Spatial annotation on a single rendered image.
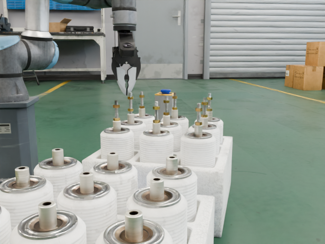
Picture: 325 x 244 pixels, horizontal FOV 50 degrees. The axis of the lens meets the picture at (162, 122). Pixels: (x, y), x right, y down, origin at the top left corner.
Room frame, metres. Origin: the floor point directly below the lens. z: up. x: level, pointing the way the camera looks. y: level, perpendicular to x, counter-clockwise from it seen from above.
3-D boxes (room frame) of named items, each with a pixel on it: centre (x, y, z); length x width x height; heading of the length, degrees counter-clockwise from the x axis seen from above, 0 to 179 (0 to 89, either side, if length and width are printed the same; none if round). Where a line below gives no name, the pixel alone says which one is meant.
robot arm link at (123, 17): (1.11, 0.12, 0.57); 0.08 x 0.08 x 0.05
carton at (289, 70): (4.85, -1.89, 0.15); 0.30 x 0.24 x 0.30; 95
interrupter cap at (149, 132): (0.95, 0.02, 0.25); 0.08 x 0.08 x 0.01
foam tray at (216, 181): (1.07, -0.01, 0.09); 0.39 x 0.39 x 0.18; 76
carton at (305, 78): (4.53, -1.88, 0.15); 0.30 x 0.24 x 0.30; 5
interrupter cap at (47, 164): (0.68, 0.21, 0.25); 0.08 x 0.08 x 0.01
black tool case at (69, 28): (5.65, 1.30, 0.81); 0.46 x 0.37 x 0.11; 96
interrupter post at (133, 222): (0.40, 0.04, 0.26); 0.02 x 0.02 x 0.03
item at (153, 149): (0.95, 0.02, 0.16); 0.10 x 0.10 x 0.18
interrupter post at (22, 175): (0.56, 0.24, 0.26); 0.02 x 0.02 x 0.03
